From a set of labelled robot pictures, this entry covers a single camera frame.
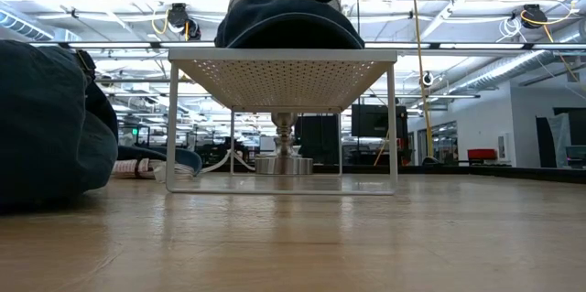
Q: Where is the black ceiling cable reel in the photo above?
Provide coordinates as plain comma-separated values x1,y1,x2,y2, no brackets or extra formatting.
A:
519,3,549,31
165,2,202,42

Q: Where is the black monitor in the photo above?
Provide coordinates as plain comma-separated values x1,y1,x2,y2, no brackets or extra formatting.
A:
351,103,409,138

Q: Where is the silver ventilation duct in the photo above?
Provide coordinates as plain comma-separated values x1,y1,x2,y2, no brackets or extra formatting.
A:
450,47,586,96

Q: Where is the black standing panel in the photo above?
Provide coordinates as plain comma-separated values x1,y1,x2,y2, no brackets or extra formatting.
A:
535,107,586,168

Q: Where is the white perforated metal rack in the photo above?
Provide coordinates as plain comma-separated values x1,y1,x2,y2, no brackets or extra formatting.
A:
165,48,398,197

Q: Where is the navy blue baseball cap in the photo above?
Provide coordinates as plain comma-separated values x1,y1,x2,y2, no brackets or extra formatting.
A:
0,38,119,211

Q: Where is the black equipment cabinet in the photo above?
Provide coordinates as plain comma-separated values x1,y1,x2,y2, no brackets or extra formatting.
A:
295,114,342,166

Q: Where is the yellow hanging cable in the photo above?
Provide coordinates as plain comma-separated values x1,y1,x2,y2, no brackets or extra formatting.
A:
408,0,435,158

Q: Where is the white coiled lamp cord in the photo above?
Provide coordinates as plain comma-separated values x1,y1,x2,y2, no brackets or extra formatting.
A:
111,147,257,183

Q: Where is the red box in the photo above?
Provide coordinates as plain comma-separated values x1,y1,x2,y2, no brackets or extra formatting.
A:
467,148,498,162

